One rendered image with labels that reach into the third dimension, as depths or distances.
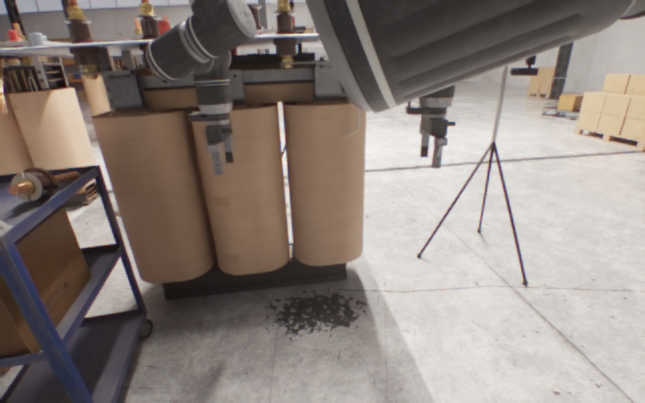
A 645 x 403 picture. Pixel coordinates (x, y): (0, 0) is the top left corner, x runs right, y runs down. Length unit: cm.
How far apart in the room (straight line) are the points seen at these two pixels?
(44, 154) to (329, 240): 290
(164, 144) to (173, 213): 34
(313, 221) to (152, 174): 80
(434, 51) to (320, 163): 130
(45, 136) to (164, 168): 227
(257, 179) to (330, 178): 36
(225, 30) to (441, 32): 62
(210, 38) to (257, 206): 95
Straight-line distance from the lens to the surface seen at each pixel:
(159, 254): 183
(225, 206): 163
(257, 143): 152
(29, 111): 378
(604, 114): 705
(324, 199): 162
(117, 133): 164
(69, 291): 143
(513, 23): 30
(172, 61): 91
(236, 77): 152
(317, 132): 152
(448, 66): 31
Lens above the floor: 125
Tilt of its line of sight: 23 degrees down
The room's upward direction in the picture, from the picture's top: 2 degrees counter-clockwise
